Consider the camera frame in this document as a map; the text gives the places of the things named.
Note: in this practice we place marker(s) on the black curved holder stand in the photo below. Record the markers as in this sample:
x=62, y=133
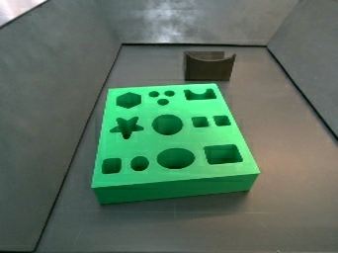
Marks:
x=207, y=65

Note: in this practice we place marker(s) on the green foam shape board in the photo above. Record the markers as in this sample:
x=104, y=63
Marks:
x=169, y=144

